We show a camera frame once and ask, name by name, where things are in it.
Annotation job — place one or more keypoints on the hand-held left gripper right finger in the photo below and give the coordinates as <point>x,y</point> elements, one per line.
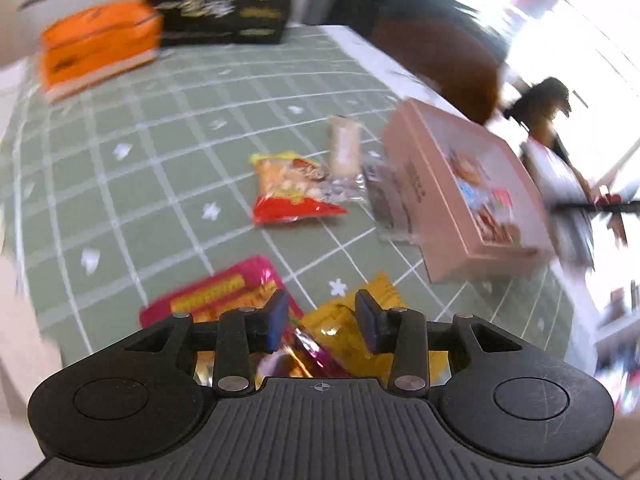
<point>367,322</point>

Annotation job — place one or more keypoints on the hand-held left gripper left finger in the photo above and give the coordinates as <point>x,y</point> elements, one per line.
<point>277,320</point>

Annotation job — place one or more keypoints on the pink and yellow snack packet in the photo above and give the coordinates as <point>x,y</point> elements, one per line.
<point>225,280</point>

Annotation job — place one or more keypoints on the pink cardboard box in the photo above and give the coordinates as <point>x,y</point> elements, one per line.
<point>450,260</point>

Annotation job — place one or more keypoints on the clear dark biscuit packet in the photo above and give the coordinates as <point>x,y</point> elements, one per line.
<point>387,200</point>

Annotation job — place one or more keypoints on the red and yellow snack packet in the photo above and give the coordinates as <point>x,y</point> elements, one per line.
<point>290,185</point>

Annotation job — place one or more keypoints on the clear mooncake pastry packet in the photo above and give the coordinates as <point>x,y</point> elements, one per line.
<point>494,227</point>

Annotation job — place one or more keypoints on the clear blue snack packet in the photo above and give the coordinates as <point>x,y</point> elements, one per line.
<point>482,192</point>

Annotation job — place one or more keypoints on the beige snack bar packet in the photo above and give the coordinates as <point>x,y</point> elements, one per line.
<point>345,145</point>

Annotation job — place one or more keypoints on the pale pink paper flower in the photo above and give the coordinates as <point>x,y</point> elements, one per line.
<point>25,350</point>

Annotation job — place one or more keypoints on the brown chair back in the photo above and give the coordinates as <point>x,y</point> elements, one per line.
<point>450,70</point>

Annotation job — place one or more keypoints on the black jacket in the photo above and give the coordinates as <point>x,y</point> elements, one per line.
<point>545,95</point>

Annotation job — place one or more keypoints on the black stand-up snack bag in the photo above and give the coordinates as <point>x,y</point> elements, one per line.
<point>220,5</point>

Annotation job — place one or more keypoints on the orange and white box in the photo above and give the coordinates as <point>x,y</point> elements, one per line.
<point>95,45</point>

